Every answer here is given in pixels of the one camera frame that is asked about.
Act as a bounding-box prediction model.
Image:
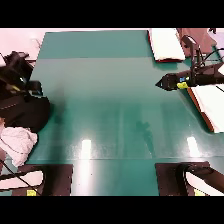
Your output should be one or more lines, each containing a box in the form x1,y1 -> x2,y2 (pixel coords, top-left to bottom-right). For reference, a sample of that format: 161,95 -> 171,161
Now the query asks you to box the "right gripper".
163,72 -> 192,91

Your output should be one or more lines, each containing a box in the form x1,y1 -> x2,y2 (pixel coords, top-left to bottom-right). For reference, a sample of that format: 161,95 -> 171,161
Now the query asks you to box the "white garment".
0,126 -> 39,168
149,28 -> 186,62
192,84 -> 224,133

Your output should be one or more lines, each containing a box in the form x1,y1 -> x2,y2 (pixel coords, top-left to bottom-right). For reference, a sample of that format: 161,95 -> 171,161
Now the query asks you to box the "black garment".
0,94 -> 52,133

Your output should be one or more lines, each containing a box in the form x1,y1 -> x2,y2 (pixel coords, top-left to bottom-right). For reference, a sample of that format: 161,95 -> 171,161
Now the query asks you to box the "black cable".
200,47 -> 224,66

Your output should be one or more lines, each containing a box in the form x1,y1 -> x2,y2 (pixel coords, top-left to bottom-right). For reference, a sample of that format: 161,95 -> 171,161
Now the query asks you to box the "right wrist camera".
180,34 -> 203,73

